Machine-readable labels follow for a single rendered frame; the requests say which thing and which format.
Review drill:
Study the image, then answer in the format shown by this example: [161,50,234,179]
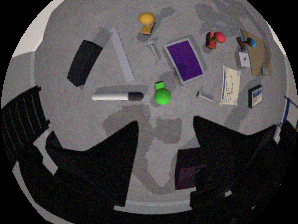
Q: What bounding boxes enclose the red rubber stamp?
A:
[205,31,226,49]

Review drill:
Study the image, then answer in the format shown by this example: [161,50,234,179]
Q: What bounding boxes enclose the yellow rubber stamp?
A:
[138,12,156,36]

